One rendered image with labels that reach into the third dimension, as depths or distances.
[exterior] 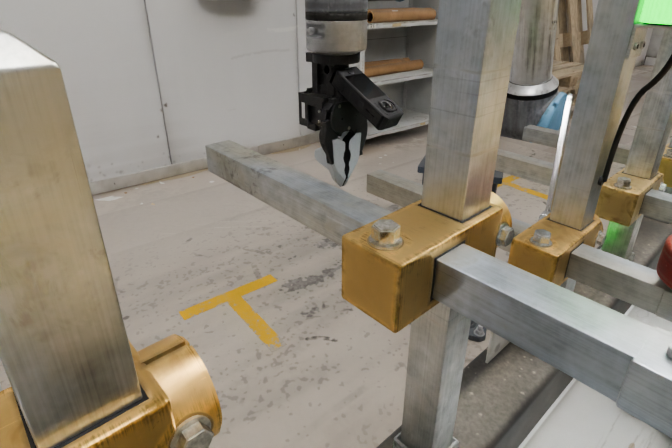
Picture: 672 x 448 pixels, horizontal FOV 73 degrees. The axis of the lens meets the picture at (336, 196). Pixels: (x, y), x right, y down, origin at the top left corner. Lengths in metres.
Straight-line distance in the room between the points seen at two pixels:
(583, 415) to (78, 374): 0.62
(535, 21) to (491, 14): 0.99
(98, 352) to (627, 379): 0.23
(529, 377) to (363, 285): 0.35
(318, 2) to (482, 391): 0.53
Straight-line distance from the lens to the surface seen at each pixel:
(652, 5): 0.50
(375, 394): 1.49
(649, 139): 0.79
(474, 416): 0.55
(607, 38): 0.52
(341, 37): 0.66
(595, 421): 0.71
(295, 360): 1.59
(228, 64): 3.12
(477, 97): 0.29
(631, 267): 0.54
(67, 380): 0.19
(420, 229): 0.30
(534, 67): 1.32
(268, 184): 0.41
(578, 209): 0.56
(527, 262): 0.52
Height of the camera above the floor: 1.11
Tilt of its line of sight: 25 degrees down
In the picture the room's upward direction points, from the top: straight up
